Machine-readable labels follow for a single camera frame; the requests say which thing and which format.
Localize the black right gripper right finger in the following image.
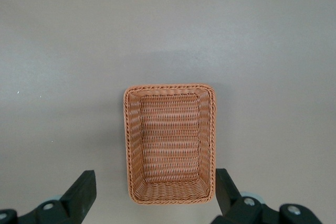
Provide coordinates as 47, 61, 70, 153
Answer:
212, 168, 283, 224

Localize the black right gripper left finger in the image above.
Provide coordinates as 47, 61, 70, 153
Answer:
18, 170, 97, 224

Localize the brown deep wicker basket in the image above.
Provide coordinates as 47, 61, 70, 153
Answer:
122, 82, 218, 205

